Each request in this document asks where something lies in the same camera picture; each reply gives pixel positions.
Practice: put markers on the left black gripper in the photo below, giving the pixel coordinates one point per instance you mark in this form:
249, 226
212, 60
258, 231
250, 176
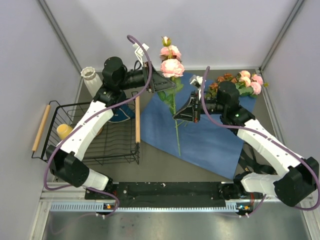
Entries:
157, 81

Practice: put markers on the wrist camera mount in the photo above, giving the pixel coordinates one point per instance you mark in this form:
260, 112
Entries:
138, 51
196, 81

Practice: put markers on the black ribbon gold lettering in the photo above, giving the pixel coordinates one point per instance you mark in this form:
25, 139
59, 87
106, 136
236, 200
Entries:
246, 162

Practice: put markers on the aluminium slotted rail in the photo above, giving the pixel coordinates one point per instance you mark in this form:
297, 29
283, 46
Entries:
86, 200

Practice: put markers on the pink and brown flower bouquet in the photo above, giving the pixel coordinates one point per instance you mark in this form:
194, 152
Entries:
248, 84

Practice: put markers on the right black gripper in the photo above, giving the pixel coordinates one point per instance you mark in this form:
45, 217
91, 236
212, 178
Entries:
189, 113

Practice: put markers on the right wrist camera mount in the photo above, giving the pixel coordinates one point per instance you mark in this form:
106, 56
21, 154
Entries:
196, 81

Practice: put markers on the blue leaf-pattern plate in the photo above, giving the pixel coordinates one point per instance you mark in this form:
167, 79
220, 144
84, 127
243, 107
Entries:
124, 113

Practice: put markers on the blue wrapping paper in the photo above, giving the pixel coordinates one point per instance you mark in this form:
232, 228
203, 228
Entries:
203, 144

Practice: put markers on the white ribbed ceramic vase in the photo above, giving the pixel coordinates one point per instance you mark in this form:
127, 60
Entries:
91, 80

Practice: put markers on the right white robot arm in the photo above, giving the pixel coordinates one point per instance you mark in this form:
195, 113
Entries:
295, 177

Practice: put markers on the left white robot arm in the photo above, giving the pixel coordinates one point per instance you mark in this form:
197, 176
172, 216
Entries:
66, 159

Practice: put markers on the black wire dish basket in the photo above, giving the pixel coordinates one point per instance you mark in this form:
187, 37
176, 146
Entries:
116, 143

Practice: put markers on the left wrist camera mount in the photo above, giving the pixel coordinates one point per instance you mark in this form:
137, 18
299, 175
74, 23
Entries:
138, 51

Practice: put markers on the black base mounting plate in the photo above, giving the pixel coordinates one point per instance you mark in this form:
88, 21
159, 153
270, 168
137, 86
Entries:
173, 194

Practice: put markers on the yellow cup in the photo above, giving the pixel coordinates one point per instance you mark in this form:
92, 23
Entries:
63, 130

